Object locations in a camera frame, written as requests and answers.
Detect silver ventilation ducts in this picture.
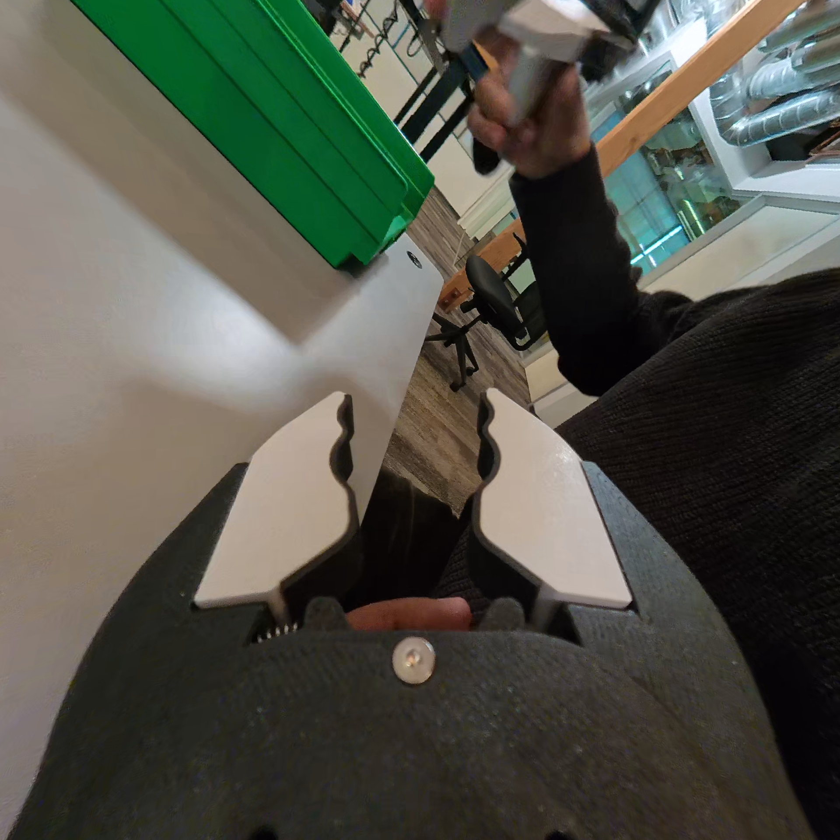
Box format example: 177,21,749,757
709,0,840,155

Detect wooden railing beam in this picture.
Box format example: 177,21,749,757
438,0,809,316

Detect person's black sweater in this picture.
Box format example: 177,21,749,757
341,266,840,840

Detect black office chair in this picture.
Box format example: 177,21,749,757
425,252,549,393

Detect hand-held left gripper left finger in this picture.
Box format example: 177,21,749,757
192,391,363,623

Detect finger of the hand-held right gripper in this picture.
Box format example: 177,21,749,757
427,0,503,43

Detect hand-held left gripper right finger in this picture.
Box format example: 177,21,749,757
468,387,635,630

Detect person's right forearm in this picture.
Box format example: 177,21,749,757
508,141,697,398

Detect green plastic bin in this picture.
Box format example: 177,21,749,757
69,0,435,270

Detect person's right hand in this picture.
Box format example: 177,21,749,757
467,29,592,179

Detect person's left hand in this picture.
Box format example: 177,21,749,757
344,595,473,632

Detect grey desk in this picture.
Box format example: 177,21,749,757
0,0,442,756

